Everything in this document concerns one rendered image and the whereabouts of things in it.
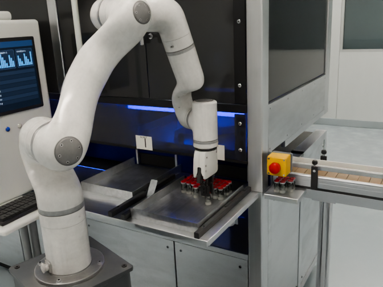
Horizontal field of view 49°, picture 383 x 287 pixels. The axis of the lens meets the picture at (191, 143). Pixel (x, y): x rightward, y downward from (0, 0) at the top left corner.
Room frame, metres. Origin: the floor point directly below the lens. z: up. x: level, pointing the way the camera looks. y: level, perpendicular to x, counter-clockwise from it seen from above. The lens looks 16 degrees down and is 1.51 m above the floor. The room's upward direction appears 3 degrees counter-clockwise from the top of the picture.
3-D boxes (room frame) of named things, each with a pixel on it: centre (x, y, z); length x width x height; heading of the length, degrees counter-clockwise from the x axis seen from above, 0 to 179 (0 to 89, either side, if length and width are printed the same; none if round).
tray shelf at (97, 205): (1.49, 0.14, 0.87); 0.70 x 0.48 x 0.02; 59
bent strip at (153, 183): (1.42, 0.18, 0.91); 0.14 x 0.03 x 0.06; 149
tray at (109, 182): (1.64, 0.25, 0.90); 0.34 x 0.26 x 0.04; 149
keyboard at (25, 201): (1.62, 0.68, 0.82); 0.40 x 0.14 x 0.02; 149
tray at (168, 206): (1.36, 0.02, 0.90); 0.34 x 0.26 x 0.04; 149
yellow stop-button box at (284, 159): (1.43, -0.32, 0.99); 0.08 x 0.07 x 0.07; 149
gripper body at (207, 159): (1.36, -0.05, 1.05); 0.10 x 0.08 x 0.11; 149
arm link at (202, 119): (1.36, -0.05, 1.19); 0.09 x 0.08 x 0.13; 39
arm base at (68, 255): (1.03, 0.36, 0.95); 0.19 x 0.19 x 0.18
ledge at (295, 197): (1.46, -0.35, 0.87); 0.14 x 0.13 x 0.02; 149
